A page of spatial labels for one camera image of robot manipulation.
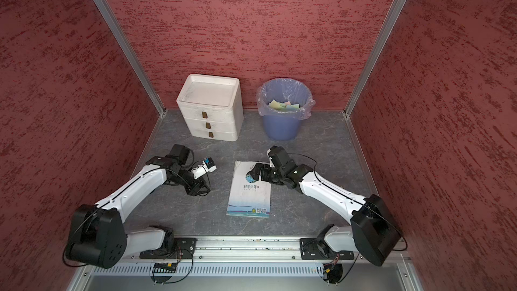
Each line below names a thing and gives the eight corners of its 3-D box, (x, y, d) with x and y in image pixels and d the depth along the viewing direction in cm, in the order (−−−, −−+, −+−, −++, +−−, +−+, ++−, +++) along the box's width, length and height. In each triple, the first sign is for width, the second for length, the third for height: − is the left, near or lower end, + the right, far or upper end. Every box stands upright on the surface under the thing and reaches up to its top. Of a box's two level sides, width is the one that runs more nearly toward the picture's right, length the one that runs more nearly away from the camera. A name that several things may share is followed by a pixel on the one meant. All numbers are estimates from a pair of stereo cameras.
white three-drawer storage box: (189, 141, 109) (172, 107, 88) (199, 109, 125) (187, 74, 104) (240, 141, 109) (235, 107, 88) (243, 109, 125) (240, 74, 105)
